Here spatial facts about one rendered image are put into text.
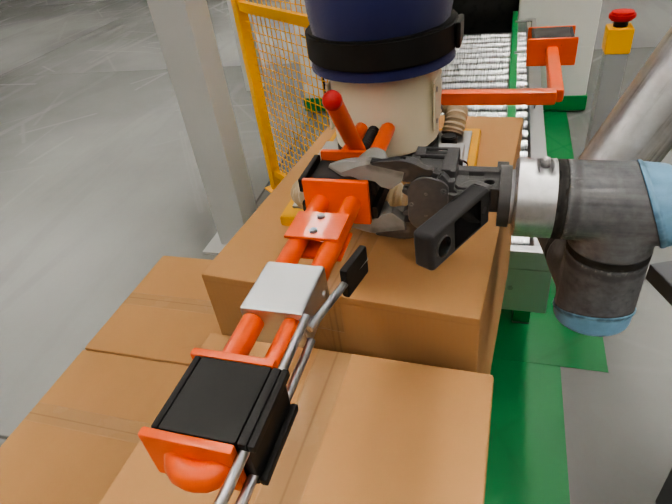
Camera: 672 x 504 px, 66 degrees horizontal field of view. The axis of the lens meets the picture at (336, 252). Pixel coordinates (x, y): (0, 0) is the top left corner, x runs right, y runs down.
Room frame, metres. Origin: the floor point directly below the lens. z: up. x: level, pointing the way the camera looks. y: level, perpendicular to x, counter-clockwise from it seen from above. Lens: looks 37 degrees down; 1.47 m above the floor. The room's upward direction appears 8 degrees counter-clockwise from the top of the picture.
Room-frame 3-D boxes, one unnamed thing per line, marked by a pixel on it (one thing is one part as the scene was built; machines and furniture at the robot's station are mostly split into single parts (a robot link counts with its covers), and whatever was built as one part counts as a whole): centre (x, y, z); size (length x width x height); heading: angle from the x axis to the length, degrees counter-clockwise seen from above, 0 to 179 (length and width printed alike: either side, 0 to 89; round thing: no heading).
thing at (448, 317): (0.79, -0.11, 0.81); 0.60 x 0.40 x 0.40; 155
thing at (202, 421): (0.26, 0.11, 1.14); 0.08 x 0.07 x 0.05; 159
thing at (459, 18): (0.81, -0.12, 1.26); 0.23 x 0.23 x 0.04
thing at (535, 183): (0.50, -0.23, 1.14); 0.09 x 0.05 x 0.10; 159
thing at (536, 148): (2.13, -0.95, 0.50); 2.31 x 0.05 x 0.19; 159
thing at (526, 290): (1.15, -0.23, 0.47); 0.70 x 0.03 x 0.15; 69
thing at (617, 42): (1.51, -0.90, 0.50); 0.07 x 0.07 x 1.00; 69
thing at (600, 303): (0.47, -0.31, 1.02); 0.12 x 0.09 x 0.12; 170
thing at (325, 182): (0.58, -0.02, 1.14); 0.10 x 0.08 x 0.06; 69
